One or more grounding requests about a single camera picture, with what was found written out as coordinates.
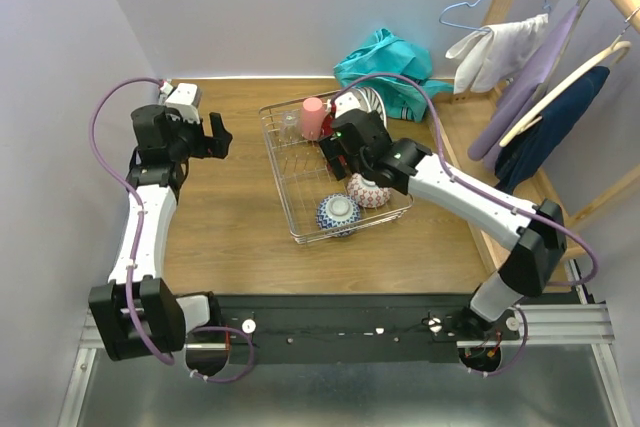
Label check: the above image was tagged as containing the white blue striped plate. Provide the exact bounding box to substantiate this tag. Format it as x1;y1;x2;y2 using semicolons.
343;86;387;127

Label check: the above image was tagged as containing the red white patterned bowl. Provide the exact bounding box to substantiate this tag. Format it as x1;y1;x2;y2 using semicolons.
347;173;391;209

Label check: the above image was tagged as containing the pink plastic cup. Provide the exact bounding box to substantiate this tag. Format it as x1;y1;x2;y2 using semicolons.
299;97;326;141

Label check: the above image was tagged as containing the wire dish rack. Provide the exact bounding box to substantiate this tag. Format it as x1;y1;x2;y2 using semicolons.
258;98;413;244

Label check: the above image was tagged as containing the clear glass cup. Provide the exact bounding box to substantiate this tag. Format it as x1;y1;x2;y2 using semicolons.
279;110;302;144

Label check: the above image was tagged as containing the blue patterned bowl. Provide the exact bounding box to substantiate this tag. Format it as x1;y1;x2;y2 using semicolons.
315;193;361;237

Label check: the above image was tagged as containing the red floral bowl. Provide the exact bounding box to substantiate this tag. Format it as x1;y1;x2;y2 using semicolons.
317;114;334;141

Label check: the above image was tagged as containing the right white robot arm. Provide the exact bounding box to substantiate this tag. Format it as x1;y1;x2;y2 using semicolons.
319;110;566;339

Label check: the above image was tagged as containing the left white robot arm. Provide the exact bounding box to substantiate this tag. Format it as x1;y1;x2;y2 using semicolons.
88;105;233;365

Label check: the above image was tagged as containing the teal cloth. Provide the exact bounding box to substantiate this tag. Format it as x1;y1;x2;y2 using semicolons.
333;29;453;122

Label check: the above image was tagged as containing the white garment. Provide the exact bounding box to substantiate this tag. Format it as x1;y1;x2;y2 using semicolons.
445;14;549;95

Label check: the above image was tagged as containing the purple garment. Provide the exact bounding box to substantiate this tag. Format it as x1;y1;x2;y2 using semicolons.
467;5;579;169

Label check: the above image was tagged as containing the navy garment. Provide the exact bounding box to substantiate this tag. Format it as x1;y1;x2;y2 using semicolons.
495;66;610;194

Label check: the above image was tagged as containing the cream plastic hanger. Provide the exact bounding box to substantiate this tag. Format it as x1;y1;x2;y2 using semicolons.
499;37;632;148

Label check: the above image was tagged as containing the grey metal hanger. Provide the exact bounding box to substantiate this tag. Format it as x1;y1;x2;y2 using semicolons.
533;0;590;101

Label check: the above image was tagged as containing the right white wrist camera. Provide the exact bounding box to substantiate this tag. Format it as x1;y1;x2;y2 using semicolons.
327;91;361;120

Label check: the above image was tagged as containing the wooden clothes rack frame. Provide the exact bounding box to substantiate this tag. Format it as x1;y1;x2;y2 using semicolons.
429;0;640;278

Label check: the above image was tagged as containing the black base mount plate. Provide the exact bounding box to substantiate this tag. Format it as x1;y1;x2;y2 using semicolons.
164;291;591;367

